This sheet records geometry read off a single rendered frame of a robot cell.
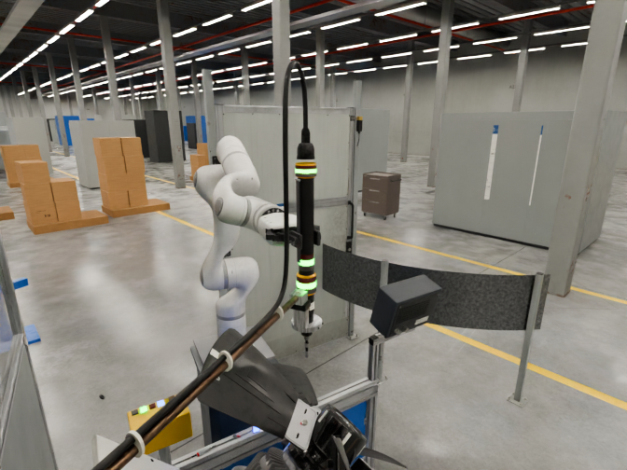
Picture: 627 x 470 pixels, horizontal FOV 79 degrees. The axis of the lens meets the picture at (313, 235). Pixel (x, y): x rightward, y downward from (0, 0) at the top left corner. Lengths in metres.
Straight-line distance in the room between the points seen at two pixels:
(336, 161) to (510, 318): 1.65
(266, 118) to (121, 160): 6.46
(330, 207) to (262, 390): 2.30
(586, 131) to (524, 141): 2.07
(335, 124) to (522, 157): 4.30
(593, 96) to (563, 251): 1.61
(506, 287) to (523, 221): 4.17
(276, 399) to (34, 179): 7.59
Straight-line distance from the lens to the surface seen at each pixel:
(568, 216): 4.93
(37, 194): 8.27
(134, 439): 0.52
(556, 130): 6.67
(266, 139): 2.71
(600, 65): 4.85
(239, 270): 1.53
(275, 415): 0.89
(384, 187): 7.65
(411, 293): 1.59
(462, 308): 2.78
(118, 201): 9.01
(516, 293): 2.83
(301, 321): 0.85
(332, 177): 3.02
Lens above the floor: 1.89
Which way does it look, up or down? 16 degrees down
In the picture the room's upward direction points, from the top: straight up
